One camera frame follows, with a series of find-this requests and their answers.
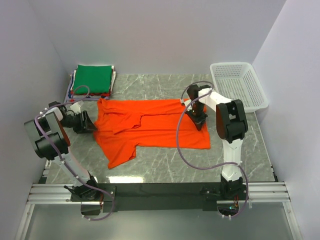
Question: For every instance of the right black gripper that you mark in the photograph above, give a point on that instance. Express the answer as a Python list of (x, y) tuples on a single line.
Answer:
[(198, 121)]

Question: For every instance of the white plastic basket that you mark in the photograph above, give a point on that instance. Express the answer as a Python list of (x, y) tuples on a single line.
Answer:
[(239, 81)]

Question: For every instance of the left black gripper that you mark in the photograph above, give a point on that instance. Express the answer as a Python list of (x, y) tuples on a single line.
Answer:
[(85, 126)]

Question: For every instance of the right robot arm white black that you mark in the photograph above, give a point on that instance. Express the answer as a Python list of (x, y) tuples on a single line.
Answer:
[(231, 127)]

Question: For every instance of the orange t shirt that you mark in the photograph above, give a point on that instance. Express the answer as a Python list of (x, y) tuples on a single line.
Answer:
[(122, 125)]

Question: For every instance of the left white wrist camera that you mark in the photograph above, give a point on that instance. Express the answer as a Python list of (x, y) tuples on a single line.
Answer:
[(76, 107)]

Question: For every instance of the green folded t shirt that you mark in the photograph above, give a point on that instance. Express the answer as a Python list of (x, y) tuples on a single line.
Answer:
[(96, 78)]

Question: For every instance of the black base bar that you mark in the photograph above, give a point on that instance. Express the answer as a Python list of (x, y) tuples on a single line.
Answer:
[(115, 197)]

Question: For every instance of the stack of folded shirts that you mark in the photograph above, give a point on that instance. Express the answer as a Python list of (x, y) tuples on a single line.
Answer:
[(71, 96)]

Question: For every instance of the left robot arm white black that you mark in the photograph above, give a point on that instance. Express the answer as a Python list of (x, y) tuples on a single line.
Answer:
[(50, 141)]

